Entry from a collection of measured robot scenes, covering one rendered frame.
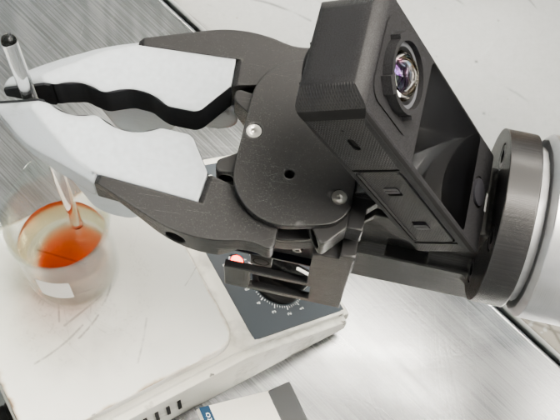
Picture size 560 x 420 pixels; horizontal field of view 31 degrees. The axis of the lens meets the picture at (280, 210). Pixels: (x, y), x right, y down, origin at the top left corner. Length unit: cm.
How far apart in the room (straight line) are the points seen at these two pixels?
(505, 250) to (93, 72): 17
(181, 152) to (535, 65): 41
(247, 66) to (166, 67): 3
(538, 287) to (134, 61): 18
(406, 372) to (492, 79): 23
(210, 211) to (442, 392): 30
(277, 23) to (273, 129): 35
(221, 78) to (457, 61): 36
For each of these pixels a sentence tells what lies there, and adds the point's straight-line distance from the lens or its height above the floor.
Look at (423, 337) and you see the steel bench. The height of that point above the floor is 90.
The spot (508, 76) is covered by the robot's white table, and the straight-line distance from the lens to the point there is 73.
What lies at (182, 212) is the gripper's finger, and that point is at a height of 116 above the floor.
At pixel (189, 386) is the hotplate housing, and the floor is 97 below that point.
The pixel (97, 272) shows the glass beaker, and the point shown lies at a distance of 51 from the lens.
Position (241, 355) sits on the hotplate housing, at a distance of 56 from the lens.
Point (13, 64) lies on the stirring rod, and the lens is 38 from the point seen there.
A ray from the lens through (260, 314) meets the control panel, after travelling 57.
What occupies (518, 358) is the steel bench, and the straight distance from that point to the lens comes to 65.
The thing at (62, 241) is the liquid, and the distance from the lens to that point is 52.
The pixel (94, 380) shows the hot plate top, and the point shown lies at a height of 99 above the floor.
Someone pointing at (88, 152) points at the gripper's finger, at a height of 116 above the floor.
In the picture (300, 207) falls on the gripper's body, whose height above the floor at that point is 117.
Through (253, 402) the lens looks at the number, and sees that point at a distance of 60.
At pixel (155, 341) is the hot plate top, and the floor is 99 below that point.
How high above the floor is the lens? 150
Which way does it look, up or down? 66 degrees down
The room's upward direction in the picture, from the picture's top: 7 degrees clockwise
